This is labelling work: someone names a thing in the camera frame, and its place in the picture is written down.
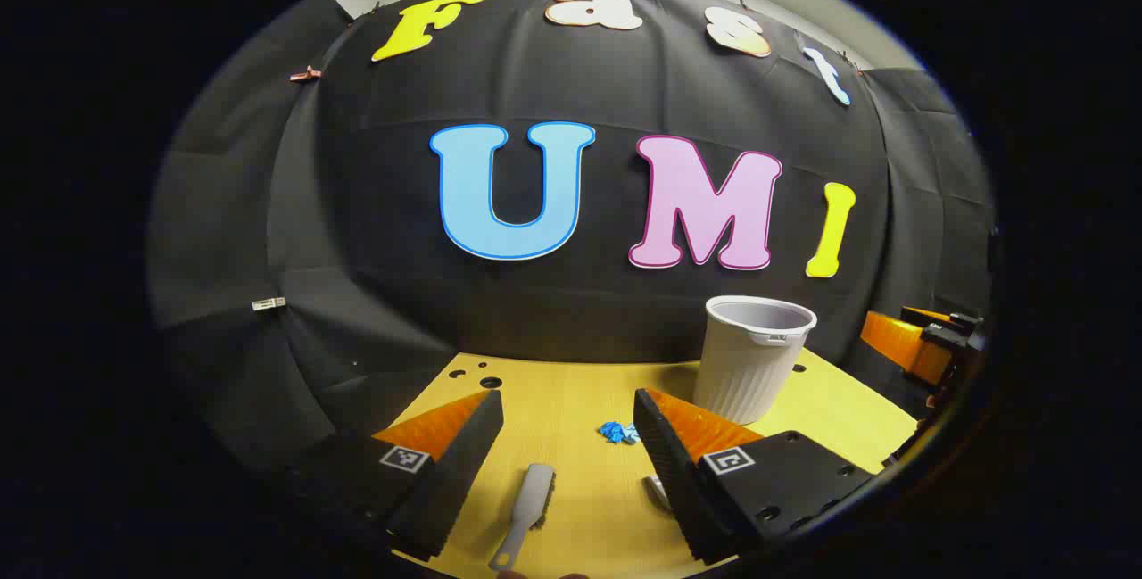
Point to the white ribbed garbage bin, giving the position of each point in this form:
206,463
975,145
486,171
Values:
748,365

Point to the dark blue paper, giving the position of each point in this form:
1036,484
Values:
612,432

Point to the white tag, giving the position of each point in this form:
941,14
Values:
268,303

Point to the small grey broom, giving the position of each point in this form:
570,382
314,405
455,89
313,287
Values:
533,494

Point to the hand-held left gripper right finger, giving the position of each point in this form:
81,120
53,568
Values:
669,472

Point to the orange clip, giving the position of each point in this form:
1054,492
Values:
305,74

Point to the grey dustpan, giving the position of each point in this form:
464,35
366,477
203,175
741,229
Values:
658,492

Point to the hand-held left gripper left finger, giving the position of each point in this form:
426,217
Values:
459,459

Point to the yellow wooden desktop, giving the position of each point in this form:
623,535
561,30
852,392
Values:
580,401

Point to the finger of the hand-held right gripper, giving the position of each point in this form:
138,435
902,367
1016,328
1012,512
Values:
901,343

